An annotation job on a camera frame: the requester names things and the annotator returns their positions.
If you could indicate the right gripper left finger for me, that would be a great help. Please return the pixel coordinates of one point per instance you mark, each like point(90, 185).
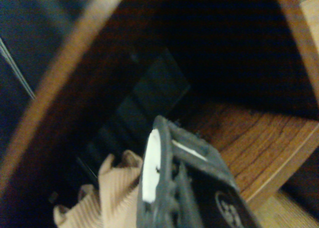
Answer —
point(164, 168)

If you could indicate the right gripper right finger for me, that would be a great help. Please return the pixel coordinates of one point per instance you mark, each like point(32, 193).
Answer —
point(197, 148)

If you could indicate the beige shoe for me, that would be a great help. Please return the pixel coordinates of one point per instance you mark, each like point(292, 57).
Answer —
point(117, 183)
point(79, 210)

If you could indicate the brown shoe rack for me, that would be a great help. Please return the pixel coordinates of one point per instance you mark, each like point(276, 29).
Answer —
point(62, 88)

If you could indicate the black curtain stand pole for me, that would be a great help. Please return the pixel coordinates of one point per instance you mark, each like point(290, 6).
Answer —
point(17, 68)

